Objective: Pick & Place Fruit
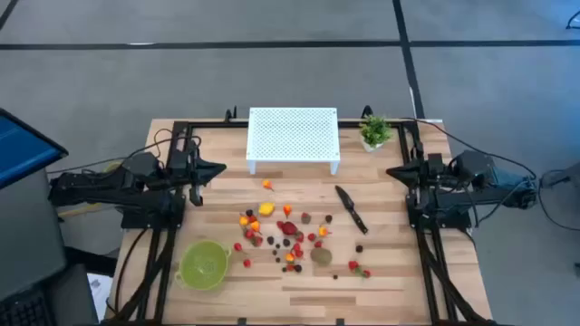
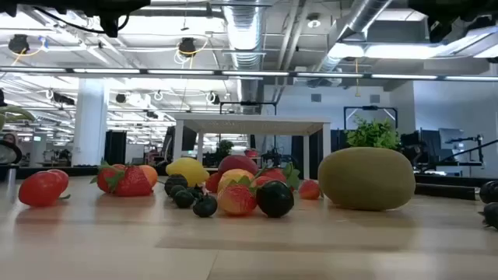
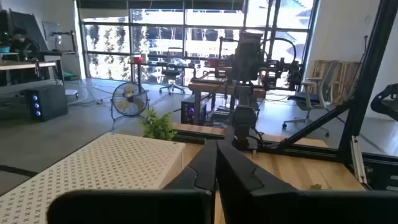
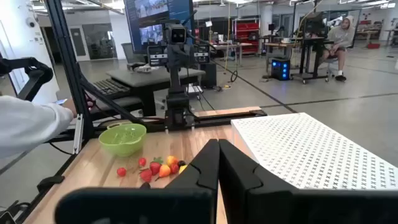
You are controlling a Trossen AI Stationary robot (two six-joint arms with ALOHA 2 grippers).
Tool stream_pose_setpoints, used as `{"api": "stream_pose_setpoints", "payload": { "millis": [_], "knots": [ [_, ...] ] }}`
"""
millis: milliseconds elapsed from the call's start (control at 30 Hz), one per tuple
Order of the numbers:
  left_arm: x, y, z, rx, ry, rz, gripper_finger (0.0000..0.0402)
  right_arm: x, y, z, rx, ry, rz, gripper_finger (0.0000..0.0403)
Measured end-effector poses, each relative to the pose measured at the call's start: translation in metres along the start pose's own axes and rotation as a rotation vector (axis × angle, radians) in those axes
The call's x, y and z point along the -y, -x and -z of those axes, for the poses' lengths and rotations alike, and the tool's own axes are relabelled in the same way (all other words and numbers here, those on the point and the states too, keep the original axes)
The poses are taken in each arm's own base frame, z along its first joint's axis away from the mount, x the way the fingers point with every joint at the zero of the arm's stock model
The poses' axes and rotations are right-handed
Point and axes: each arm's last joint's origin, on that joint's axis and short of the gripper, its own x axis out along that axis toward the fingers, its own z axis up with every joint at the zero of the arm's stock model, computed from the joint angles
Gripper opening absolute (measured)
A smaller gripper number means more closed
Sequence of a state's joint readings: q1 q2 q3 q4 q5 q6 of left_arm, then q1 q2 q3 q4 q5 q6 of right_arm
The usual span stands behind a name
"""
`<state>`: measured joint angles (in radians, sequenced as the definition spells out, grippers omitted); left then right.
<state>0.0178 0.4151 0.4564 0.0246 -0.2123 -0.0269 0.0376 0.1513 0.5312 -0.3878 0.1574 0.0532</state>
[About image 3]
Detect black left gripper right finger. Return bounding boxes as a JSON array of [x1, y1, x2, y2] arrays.
[[216, 140, 398, 224]]

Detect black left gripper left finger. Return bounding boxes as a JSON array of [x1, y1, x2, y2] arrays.
[[46, 139, 218, 224]]

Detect green plant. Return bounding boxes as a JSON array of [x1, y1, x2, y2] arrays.
[[141, 108, 177, 141]]

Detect monitor on black arm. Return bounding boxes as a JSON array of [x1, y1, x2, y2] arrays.
[[41, 20, 78, 54]]

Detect white perforated riser shelf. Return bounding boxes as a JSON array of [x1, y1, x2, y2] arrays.
[[0, 132, 187, 224]]

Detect black floor fan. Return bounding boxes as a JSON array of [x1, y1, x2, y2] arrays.
[[110, 81, 150, 122]]

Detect black computer tower purple light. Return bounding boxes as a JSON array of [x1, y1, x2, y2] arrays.
[[180, 95, 208, 126]]

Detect grey white office chair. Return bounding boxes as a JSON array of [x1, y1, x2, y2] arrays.
[[281, 60, 340, 138]]

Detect black office chair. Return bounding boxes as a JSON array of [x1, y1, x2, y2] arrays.
[[158, 46, 187, 95]]

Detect wooden workbench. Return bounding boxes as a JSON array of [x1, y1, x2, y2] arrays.
[[187, 73, 267, 126]]

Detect black computer tower blue lights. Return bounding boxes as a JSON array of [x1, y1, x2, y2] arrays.
[[28, 84, 69, 123]]

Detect wooden pallet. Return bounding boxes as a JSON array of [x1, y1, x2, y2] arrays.
[[310, 59, 362, 105]]

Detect wooden office desk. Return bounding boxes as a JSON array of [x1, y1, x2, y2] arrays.
[[0, 60, 65, 94]]

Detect person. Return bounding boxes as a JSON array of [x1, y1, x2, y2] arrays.
[[8, 27, 40, 62]]

